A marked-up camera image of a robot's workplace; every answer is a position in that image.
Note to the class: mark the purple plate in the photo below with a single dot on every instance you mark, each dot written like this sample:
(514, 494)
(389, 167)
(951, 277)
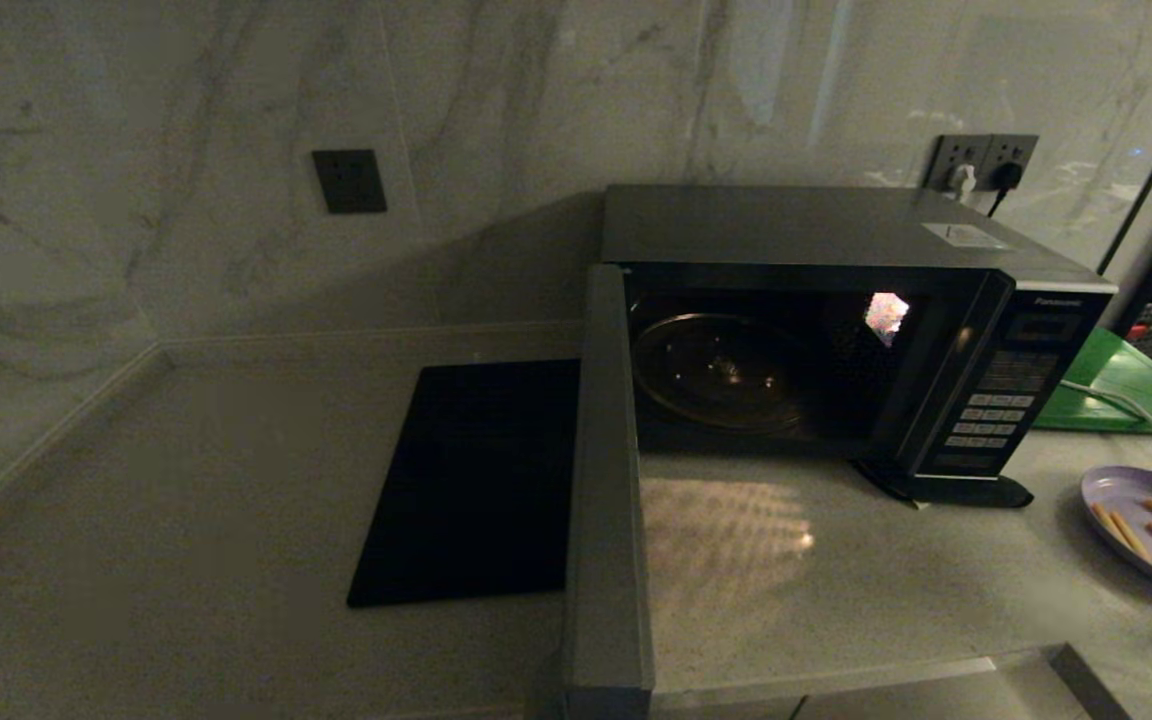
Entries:
(1131, 485)

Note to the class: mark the black silver microwave oven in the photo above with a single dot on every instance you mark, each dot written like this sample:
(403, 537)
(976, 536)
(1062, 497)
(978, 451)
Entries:
(796, 225)

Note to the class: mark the black glass microwave door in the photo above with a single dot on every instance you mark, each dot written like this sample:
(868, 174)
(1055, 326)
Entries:
(608, 480)

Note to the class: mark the black power plug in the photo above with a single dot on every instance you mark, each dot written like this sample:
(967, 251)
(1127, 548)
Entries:
(1008, 178)

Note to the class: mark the dark single wall socket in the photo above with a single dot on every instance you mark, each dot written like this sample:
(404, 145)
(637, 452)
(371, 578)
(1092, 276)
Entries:
(350, 181)

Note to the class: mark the green cutting board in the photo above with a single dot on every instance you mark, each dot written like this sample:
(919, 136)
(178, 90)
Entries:
(1126, 385)

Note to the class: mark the black induction cooktop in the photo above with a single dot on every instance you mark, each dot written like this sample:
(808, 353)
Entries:
(476, 480)

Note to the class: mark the white power plug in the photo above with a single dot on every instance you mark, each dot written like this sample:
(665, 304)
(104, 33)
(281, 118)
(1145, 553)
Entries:
(963, 181)

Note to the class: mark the black stand under microwave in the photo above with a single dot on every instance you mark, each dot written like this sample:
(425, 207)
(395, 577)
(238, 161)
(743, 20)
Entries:
(966, 492)

